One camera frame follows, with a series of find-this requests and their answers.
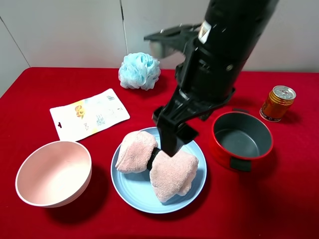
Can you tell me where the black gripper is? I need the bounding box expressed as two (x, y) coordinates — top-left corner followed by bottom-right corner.
(152, 87), (235, 157)

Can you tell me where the pink towel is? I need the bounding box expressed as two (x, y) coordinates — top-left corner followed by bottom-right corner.
(115, 131), (199, 203)

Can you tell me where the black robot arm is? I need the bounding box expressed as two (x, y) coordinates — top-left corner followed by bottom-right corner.
(148, 0), (278, 156)

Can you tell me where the light blue plate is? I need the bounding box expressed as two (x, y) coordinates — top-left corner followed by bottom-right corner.
(111, 140), (207, 214)

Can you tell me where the blue mesh bath loofah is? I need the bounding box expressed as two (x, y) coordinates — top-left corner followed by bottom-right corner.
(118, 52), (160, 91)

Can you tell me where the white snack pouch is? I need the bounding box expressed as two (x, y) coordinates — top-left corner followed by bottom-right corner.
(49, 89), (130, 141)

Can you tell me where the orange gold drink can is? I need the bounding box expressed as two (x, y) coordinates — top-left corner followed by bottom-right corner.
(260, 85), (296, 122)

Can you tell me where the red tablecloth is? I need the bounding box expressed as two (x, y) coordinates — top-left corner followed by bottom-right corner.
(0, 68), (319, 239)

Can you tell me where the pink bowl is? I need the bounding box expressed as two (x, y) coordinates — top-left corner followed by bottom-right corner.
(15, 141), (92, 208)

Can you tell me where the red pot with black handles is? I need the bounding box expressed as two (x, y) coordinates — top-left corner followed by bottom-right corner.
(209, 111), (274, 172)

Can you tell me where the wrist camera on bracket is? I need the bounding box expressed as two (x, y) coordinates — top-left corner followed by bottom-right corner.
(144, 23), (201, 59)

